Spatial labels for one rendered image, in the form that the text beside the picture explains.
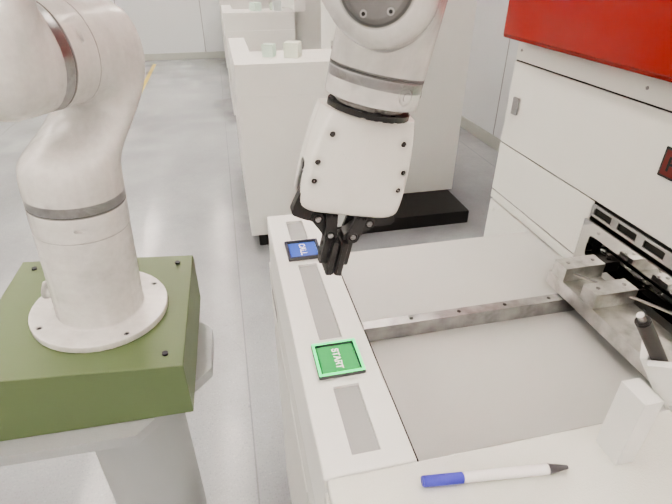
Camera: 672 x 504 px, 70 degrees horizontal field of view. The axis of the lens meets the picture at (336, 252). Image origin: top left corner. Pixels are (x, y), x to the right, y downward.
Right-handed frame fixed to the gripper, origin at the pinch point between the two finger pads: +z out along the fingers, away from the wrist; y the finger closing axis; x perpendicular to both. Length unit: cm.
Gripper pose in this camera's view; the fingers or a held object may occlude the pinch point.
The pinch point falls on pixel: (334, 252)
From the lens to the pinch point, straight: 50.2
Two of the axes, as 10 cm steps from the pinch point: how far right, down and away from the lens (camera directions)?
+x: 2.2, 5.1, -8.3
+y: -9.5, -0.7, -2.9
